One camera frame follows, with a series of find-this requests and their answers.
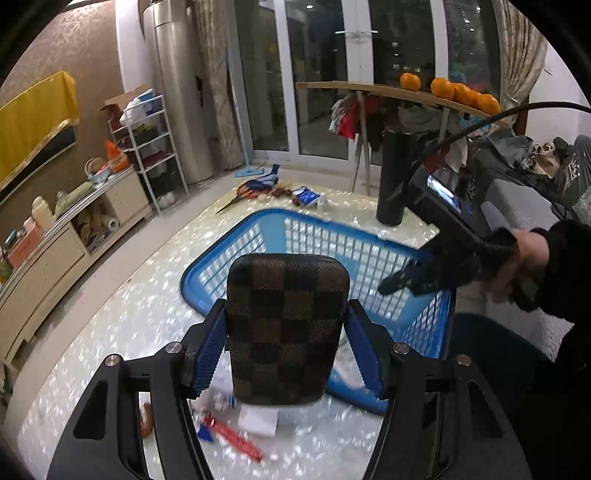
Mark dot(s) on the beige patterned curtain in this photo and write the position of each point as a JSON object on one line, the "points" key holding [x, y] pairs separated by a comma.
{"points": [[519, 55], [217, 83]]}

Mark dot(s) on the blue flat mop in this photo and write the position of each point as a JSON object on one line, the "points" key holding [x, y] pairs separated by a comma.
{"points": [[248, 173]]}

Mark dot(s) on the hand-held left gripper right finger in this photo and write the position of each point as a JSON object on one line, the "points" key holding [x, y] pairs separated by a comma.
{"points": [[364, 353]]}

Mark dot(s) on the tall cylindrical air conditioner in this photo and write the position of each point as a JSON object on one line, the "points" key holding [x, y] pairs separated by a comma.
{"points": [[178, 92]]}

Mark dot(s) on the person's right forearm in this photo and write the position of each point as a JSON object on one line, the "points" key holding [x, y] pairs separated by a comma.
{"points": [[568, 258]]}

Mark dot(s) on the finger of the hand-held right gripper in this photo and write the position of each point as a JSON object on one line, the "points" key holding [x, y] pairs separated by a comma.
{"points": [[399, 279], [434, 284]]}

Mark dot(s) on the brown paper bags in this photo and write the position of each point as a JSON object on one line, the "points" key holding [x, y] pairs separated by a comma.
{"points": [[90, 226]]}

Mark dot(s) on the wooden side table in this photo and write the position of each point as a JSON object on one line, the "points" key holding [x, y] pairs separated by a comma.
{"points": [[351, 86]]}

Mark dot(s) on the green patterned cushion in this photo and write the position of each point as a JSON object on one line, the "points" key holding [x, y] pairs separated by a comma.
{"points": [[74, 198]]}

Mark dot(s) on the pile of clothes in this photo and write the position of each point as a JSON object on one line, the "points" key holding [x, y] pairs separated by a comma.
{"points": [[346, 115]]}

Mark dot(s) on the orange fruit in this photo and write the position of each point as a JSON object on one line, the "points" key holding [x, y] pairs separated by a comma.
{"points": [[410, 81], [461, 93], [489, 104], [473, 98], [442, 87]]}

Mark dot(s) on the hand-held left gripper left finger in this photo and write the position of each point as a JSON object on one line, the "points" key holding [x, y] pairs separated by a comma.
{"points": [[210, 344]]}

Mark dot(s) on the cream plastic jar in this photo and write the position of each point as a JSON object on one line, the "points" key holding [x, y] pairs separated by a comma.
{"points": [[42, 213]]}

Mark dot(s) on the white shoes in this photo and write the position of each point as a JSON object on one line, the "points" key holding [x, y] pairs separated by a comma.
{"points": [[167, 197]]}

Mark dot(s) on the orange bag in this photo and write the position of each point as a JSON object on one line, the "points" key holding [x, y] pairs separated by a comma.
{"points": [[116, 159]]}

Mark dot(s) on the small white box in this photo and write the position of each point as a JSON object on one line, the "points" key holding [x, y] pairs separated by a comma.
{"points": [[258, 421]]}

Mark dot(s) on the orange box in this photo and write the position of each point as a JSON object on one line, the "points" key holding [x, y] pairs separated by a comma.
{"points": [[25, 244]]}

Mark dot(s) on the pile of colourful packets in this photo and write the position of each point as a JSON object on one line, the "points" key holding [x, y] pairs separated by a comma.
{"points": [[8, 258]]}

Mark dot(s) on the blue tissue packet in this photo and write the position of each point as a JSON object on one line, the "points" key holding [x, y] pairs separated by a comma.
{"points": [[307, 196]]}

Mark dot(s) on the blue plastic basket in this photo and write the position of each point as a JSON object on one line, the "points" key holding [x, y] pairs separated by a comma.
{"points": [[196, 290]]}

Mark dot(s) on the black cylindrical bottle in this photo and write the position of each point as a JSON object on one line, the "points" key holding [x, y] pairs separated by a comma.
{"points": [[395, 184]]}

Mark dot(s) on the blue striped sock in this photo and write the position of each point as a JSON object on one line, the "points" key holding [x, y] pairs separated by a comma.
{"points": [[268, 177]]}

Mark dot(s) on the red striped stick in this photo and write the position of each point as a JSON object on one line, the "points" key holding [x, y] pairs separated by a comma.
{"points": [[231, 436]]}

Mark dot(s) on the brown checkered case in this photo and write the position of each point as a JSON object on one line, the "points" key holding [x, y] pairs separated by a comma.
{"points": [[286, 323]]}

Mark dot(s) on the sliding glass door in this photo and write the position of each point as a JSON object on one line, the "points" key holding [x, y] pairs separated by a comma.
{"points": [[318, 92]]}

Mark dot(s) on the person's right hand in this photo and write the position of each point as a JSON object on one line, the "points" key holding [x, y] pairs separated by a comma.
{"points": [[526, 258]]}

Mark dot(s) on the white plastic bag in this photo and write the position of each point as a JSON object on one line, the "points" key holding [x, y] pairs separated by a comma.
{"points": [[141, 108]]}

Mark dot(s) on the open cardboard box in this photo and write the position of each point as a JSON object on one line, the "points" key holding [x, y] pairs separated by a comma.
{"points": [[115, 99]]}

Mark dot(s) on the white paper roll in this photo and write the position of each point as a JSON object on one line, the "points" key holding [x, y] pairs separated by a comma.
{"points": [[111, 224]]}

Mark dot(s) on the cream low cabinet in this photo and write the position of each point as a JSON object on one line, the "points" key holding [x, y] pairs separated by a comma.
{"points": [[51, 272]]}

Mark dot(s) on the yellow cloth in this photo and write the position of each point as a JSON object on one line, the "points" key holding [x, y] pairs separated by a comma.
{"points": [[32, 120]]}

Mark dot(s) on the black television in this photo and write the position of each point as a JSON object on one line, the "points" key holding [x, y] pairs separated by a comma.
{"points": [[41, 159]]}

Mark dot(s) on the cluster of red dates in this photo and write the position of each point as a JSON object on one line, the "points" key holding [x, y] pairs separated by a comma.
{"points": [[277, 191]]}

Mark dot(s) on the dark printed clothes pile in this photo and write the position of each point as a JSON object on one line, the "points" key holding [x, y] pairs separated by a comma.
{"points": [[540, 157]]}

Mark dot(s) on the brown wooden massager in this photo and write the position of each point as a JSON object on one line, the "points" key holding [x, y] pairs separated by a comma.
{"points": [[147, 420]]}

